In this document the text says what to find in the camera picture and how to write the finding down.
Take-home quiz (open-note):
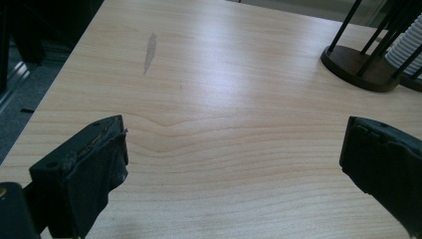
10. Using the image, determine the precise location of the stack of white cups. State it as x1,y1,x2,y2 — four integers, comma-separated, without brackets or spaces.
384,13,422,77

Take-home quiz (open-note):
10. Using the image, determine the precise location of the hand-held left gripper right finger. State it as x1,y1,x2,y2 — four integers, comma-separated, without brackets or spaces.
338,116,422,239

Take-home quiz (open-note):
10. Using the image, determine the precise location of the dark furniture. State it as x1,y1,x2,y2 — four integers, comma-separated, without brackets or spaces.
0,0,106,66

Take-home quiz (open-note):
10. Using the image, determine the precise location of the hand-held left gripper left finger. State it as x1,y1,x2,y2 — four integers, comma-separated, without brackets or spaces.
29,115,129,239

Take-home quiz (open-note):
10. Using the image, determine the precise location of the black cup holder rack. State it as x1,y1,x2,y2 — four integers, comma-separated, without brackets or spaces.
319,0,422,94

